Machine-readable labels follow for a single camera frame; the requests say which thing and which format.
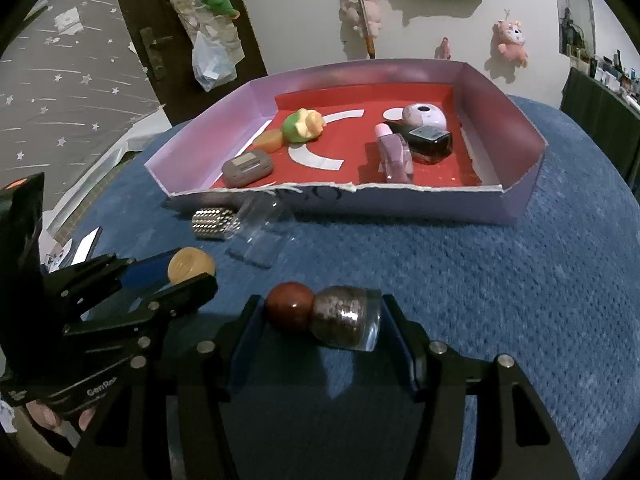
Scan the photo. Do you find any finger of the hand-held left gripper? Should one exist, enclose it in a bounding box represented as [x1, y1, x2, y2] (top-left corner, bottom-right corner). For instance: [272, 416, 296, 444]
[44, 247, 177, 307]
[62, 272, 219, 356]

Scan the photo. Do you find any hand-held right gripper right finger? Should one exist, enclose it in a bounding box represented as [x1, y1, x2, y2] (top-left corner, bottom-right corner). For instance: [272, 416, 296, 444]
[381, 293, 581, 480]

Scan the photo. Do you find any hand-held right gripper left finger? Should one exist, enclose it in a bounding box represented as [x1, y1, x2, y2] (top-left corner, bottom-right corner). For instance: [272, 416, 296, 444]
[65, 294, 266, 480]

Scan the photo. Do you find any tan round disc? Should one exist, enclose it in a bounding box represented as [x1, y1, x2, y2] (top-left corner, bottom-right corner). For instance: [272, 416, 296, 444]
[167, 246, 217, 285]

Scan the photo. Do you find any glass bottle with red cap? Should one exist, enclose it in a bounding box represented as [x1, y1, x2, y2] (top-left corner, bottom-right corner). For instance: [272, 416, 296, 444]
[264, 282, 383, 352]

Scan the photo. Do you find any grey rounded case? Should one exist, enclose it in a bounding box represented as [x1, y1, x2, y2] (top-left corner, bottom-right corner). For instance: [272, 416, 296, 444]
[221, 151, 275, 189]

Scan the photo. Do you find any purple bottle with pink cap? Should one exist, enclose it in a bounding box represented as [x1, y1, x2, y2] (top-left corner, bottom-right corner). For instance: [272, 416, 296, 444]
[374, 122, 416, 184]

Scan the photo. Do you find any bear toy with green hood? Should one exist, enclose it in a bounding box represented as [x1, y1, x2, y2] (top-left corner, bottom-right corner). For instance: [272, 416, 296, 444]
[281, 108, 326, 144]

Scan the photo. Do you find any dark glass bottle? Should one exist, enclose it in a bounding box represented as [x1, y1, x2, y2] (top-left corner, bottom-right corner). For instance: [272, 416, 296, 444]
[385, 121, 453, 165]

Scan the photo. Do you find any purple cardboard box red inside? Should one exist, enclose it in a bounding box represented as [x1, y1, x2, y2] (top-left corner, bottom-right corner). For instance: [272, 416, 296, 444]
[144, 59, 547, 226]

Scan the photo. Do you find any person's left hand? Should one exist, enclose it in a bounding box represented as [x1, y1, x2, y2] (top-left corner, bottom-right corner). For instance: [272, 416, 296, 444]
[22, 399, 98, 443]

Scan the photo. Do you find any silver studded cube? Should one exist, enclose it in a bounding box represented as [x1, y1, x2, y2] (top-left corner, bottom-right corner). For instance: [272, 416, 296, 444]
[191, 206, 236, 241]

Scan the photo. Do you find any blue blanket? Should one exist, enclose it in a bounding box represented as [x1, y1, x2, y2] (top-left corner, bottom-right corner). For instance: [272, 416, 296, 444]
[50, 95, 640, 480]

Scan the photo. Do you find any orange ball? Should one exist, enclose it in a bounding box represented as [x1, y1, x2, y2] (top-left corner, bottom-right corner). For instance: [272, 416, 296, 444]
[257, 129, 285, 153]

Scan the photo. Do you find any clear plastic bag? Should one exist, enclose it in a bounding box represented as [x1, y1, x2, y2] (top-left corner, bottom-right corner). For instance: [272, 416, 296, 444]
[192, 30, 238, 93]

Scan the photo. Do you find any pink round device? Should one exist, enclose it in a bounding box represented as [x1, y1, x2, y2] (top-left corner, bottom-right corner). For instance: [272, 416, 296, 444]
[401, 102, 447, 129]

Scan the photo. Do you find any dark wooden door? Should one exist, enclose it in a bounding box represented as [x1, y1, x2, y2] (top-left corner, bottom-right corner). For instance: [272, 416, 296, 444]
[107, 0, 268, 128]

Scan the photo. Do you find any dark covered table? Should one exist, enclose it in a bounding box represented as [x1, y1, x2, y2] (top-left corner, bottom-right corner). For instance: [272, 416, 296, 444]
[560, 67, 640, 186]

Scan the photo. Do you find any pale pink plush toy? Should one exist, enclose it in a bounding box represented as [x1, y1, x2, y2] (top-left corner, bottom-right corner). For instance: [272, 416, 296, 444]
[339, 0, 383, 38]

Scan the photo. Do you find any pink pig plush toy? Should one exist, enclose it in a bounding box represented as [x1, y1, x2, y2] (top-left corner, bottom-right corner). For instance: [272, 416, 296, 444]
[491, 19, 529, 68]

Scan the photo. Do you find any row of toiletry bottles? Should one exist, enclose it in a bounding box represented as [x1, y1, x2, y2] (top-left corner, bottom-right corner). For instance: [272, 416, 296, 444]
[570, 45, 640, 111]

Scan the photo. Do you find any metal door handle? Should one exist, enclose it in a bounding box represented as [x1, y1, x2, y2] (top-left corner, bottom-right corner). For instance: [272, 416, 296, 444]
[140, 26, 173, 81]

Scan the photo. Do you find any orange handled brush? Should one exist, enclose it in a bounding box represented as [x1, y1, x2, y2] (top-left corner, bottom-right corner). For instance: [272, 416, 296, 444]
[350, 0, 377, 61]

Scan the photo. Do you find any wall mirror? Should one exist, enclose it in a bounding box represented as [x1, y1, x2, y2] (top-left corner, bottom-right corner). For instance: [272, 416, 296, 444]
[550, 0, 598, 56]

